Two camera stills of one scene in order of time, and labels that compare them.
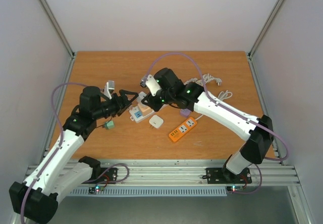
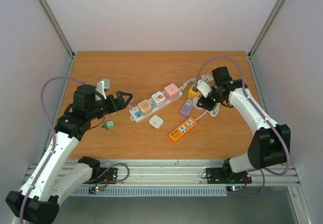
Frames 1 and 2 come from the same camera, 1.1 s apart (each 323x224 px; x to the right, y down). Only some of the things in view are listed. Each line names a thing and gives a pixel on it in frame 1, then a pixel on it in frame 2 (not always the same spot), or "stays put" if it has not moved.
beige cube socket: (146, 110) stays put
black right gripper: (155, 100) → (203, 101)
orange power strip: (190, 123) stays put
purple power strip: (185, 112) stays put
